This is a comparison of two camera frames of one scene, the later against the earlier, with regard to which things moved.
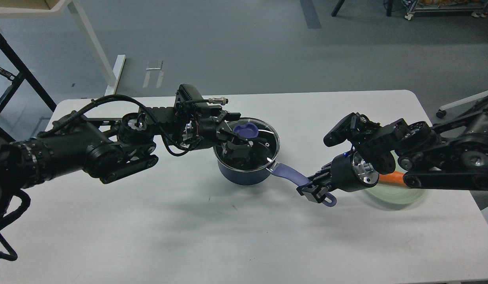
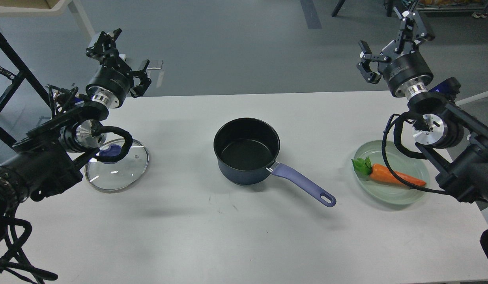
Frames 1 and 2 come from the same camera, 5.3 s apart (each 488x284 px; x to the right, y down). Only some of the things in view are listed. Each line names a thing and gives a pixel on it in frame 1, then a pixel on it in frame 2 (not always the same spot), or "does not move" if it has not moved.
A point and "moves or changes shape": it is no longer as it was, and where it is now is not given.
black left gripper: (236, 155) to (109, 86)
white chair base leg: (442, 111) does not move
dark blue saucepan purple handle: (294, 174) does not move
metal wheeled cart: (480, 8) does not move
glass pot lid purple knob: (249, 131) moves or changes shape
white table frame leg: (57, 7) does not move
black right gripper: (349, 172) to (410, 73)
